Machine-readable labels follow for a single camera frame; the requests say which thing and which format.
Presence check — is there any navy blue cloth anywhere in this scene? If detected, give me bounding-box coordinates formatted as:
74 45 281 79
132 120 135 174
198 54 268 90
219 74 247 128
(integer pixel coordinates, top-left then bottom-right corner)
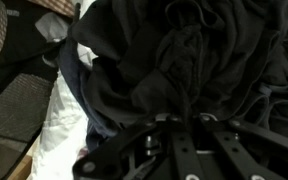
57 35 119 153

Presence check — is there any black mesh laundry basket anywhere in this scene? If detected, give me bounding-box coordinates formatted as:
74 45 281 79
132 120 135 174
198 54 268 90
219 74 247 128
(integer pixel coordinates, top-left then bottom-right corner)
0 0 82 180

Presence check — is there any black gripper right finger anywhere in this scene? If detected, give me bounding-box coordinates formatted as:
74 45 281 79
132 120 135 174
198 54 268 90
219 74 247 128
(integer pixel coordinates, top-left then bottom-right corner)
197 114 288 180

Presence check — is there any white bed duvet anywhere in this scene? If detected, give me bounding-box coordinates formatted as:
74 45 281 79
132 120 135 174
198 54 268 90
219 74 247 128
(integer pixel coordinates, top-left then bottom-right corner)
27 0 100 180

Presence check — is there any black cloth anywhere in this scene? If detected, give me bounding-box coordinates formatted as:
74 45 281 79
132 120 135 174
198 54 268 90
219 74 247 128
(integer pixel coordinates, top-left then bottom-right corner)
69 0 288 143

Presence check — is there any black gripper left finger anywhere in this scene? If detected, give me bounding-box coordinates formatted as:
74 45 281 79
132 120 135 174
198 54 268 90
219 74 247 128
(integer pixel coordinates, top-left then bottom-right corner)
73 114 199 180

